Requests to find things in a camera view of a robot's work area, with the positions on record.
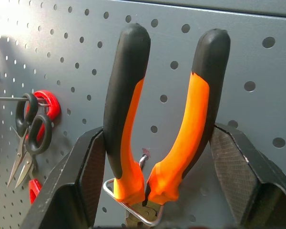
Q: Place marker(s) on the long thin metal peg hook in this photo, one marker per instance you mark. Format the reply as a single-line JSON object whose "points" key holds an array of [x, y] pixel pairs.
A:
{"points": [[9, 98]]}

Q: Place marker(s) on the orange and black pliers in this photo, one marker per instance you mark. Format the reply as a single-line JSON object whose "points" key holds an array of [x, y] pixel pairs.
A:
{"points": [[124, 100]]}

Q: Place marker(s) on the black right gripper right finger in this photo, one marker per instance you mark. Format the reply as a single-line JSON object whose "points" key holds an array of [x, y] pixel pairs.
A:
{"points": [[259, 176]]}

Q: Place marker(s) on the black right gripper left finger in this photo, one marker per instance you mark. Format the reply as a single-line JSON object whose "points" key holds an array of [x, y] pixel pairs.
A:
{"points": [[59, 188]]}

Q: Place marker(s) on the grey metal pegboard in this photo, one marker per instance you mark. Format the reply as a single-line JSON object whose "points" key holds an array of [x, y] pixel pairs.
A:
{"points": [[176, 71]]}

